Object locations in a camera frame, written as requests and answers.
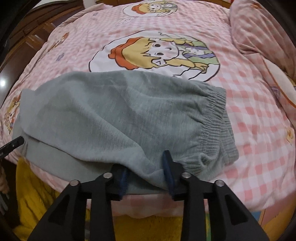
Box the grey knit pants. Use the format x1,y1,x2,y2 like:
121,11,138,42
13,71,239,194

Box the yellow blanket under duvet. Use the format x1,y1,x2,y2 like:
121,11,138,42
14,159,295,240

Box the dark wooden headboard cabinet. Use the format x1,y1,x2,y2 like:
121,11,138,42
1,1,84,103

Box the pink checkered pillow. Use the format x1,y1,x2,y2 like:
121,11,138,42
230,1,295,80

